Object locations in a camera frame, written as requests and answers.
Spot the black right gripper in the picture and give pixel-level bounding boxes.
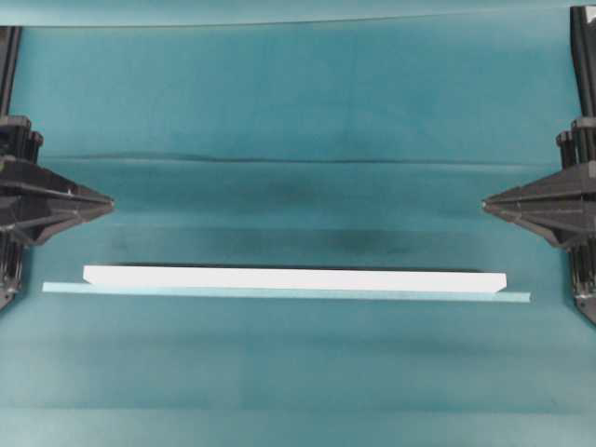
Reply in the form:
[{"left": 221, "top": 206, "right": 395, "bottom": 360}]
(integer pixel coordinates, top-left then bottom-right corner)
[{"left": 482, "top": 161, "right": 595, "bottom": 247}]

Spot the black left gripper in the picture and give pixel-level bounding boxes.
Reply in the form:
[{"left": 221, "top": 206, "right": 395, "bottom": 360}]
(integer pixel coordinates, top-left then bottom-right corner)
[{"left": 1, "top": 156, "right": 115, "bottom": 246}]

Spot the white wooden board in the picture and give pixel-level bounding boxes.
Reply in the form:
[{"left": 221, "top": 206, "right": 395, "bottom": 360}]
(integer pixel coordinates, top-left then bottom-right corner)
[{"left": 83, "top": 265, "right": 508, "bottom": 293}]

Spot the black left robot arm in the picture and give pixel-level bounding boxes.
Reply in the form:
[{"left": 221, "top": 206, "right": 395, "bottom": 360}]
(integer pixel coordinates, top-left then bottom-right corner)
[{"left": 1, "top": 26, "right": 114, "bottom": 308}]

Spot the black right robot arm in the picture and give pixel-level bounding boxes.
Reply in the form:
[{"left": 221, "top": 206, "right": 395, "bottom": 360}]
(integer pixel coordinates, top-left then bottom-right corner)
[{"left": 482, "top": 6, "right": 595, "bottom": 323}]

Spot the teal table cloth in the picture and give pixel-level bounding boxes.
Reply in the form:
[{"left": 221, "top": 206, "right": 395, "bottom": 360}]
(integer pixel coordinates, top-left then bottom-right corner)
[{"left": 1, "top": 7, "right": 595, "bottom": 446}]

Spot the light blue tape strip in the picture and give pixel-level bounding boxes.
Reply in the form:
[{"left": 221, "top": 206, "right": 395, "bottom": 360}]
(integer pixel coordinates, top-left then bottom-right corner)
[{"left": 42, "top": 282, "right": 531, "bottom": 305}]

